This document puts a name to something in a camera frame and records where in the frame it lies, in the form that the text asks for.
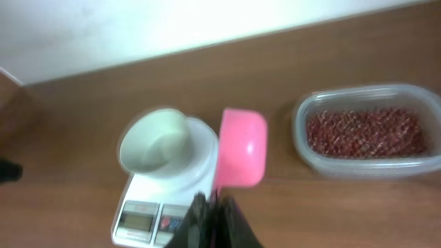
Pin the clear plastic bean container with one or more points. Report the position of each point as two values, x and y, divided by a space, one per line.
425 103

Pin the white round bowl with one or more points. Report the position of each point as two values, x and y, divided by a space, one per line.
153 140

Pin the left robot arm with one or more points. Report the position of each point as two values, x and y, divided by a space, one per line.
10 171

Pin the red beans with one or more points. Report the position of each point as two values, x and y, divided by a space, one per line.
393 132

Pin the pink plastic measuring scoop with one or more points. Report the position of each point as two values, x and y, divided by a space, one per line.
242 149

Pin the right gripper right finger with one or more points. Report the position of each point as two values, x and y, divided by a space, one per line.
233 230

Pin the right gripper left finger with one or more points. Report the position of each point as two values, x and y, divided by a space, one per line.
196 230

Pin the white digital kitchen scale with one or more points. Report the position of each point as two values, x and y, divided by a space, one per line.
151 209

